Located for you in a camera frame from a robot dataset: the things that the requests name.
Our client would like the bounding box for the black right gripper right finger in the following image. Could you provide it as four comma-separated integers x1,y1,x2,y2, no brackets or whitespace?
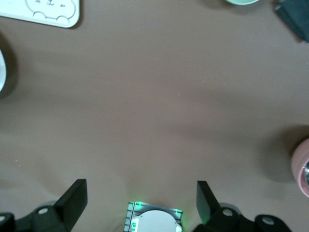
194,180,259,232

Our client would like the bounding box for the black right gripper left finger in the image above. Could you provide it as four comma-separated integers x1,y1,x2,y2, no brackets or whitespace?
14,178,87,232

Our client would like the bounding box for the white round plate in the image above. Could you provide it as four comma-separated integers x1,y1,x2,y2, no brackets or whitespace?
0,48,7,94

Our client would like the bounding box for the pink bowl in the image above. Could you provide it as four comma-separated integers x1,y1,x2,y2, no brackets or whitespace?
291,137,309,198

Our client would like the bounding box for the brown table cover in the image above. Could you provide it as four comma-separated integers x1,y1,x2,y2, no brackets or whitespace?
0,0,309,232

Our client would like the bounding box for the cream bear print tray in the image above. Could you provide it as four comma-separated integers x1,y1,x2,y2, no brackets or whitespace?
0,0,80,29

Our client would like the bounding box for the dark grey folded cloth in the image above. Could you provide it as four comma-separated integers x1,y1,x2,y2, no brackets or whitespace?
274,0,309,43

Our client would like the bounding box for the pale green bowl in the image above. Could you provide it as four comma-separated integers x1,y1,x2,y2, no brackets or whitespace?
223,0,261,5

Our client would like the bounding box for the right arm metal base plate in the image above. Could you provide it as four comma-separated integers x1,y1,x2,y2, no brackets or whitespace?
123,201,183,232

